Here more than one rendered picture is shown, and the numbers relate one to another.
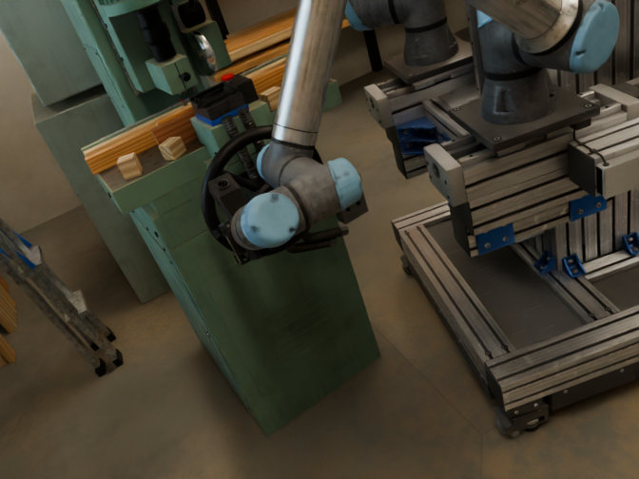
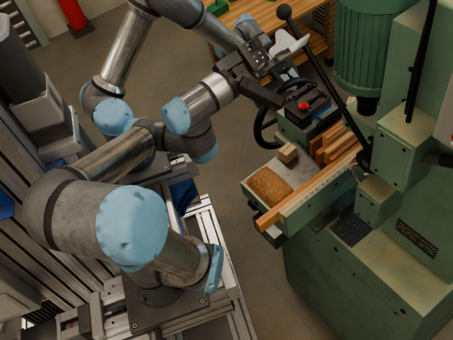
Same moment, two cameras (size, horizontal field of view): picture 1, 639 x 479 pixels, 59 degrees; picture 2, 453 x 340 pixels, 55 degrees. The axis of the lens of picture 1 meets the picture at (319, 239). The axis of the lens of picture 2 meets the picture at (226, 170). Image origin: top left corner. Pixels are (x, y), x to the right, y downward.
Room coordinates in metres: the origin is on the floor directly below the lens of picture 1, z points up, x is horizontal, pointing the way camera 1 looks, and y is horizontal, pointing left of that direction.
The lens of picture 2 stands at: (2.13, -0.23, 1.93)
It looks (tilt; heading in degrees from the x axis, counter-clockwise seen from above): 52 degrees down; 177
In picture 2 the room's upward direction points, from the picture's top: 16 degrees counter-clockwise
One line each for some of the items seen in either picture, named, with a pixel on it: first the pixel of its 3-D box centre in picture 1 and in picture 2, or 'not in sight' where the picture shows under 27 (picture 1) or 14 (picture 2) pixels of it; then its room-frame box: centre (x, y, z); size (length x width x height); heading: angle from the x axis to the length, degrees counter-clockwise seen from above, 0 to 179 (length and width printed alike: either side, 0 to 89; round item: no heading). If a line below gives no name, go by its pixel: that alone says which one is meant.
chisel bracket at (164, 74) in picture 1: (173, 75); (370, 125); (1.43, 0.20, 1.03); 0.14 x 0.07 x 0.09; 22
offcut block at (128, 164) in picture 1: (129, 165); not in sight; (1.22, 0.34, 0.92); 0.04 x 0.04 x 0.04; 1
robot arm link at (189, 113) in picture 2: not in sight; (189, 110); (1.44, -0.24, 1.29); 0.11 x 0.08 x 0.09; 111
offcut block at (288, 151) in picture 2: (273, 98); (288, 152); (1.34, -0.01, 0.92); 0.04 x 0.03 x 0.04; 118
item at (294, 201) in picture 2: (200, 108); (359, 155); (1.44, 0.18, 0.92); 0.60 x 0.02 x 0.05; 112
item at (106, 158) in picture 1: (213, 107); (347, 158); (1.43, 0.14, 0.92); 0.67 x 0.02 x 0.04; 112
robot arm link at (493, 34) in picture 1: (513, 28); (116, 123); (1.06, -0.48, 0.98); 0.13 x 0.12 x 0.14; 19
